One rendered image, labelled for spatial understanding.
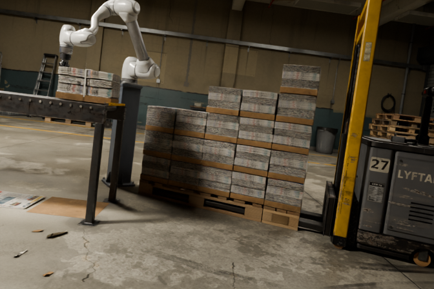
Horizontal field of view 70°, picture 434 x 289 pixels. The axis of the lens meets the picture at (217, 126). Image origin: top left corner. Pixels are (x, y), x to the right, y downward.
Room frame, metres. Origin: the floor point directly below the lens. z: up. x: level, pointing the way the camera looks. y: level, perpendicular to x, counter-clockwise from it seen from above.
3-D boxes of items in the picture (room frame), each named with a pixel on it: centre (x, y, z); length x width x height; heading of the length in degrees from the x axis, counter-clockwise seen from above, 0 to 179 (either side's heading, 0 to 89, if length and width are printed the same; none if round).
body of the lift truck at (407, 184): (2.38, -1.42, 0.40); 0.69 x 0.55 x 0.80; 162
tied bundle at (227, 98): (2.81, -0.08, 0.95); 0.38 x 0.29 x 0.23; 164
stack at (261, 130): (2.84, 0.04, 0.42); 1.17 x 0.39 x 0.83; 72
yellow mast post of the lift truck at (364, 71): (2.18, -0.96, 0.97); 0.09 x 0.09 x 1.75; 72
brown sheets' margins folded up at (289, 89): (2.62, -0.65, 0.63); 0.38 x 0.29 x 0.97; 162
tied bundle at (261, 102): (2.72, -0.36, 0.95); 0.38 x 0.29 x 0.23; 163
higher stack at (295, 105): (2.62, -0.65, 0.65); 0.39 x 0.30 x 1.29; 162
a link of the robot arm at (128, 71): (3.11, 0.91, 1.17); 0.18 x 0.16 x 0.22; 69
